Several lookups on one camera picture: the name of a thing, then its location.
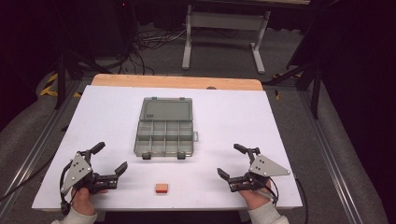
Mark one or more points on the person's left hand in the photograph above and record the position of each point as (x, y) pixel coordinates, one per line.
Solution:
(82, 200)

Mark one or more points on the yellow black floor tape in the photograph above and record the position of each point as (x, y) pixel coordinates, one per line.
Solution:
(49, 85)

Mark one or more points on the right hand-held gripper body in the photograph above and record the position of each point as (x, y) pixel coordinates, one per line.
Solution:
(267, 168)

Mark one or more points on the black tripod stand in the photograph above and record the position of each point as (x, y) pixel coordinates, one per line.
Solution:
(314, 81)

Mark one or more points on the clear grey compartment box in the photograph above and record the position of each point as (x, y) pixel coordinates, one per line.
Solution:
(165, 127)

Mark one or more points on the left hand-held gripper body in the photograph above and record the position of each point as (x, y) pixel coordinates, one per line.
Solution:
(76, 169)

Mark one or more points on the white metal stand frame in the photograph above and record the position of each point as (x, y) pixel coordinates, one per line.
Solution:
(224, 20)

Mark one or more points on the person's right hand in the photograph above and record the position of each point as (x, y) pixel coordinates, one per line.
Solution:
(257, 199)

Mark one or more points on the white table mat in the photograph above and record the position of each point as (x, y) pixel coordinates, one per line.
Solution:
(109, 124)

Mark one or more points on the aluminium floor rail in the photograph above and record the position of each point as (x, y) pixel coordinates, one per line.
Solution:
(37, 146)
(330, 155)

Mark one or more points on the small orange block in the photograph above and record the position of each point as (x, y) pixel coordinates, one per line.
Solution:
(162, 188)

